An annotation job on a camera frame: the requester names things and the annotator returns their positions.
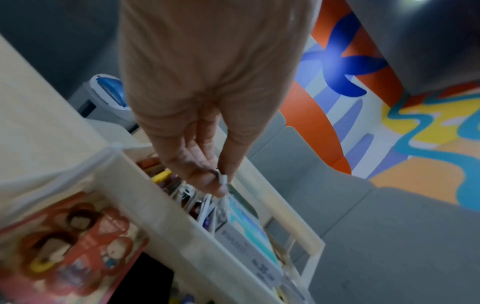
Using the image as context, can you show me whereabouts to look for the person's left hand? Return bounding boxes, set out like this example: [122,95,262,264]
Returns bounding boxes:
[119,0,317,198]

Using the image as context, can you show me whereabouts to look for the pile of coloured clips and pens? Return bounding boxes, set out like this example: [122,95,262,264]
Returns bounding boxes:
[178,183,227,233]

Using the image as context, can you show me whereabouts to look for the cream tiered organizer box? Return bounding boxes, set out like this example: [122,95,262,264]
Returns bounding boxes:
[0,141,326,304]

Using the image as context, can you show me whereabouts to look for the green white staple box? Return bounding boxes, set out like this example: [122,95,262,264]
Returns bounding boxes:
[215,193,283,284]

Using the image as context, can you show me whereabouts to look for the pink cartoon card pack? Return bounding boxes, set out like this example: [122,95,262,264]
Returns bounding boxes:
[0,192,150,304]

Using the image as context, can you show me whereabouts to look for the grey blue-lid paper shredder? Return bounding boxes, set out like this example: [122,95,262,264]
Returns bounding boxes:
[69,74,141,133]

